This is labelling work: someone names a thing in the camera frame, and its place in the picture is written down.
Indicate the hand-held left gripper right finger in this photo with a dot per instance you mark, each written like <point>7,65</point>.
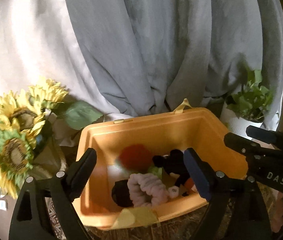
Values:
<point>196,177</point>

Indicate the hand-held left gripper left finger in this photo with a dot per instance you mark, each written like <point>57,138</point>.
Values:
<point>81,177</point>

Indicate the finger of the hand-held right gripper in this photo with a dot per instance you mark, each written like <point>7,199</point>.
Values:
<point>244,146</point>
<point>266,135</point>

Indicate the black mouse plush toy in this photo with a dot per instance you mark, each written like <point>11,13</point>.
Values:
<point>174,165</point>

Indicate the green frog toy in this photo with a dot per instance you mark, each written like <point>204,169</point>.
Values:
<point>155,172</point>

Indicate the white fluffy plush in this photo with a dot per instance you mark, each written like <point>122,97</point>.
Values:
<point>146,187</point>

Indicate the red fluffy ball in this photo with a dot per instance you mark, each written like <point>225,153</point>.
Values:
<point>134,156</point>

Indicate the orange plastic crate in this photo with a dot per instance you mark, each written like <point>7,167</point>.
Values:
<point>156,130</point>

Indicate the green plant in white pot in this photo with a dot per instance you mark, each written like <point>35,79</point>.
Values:
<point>236,127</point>

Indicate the sunflower bouquet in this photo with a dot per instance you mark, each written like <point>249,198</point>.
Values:
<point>14,130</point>

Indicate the grey curtain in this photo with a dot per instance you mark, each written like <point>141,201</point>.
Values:
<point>169,42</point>

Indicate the beige curtain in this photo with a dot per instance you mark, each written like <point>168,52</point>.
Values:
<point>31,42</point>

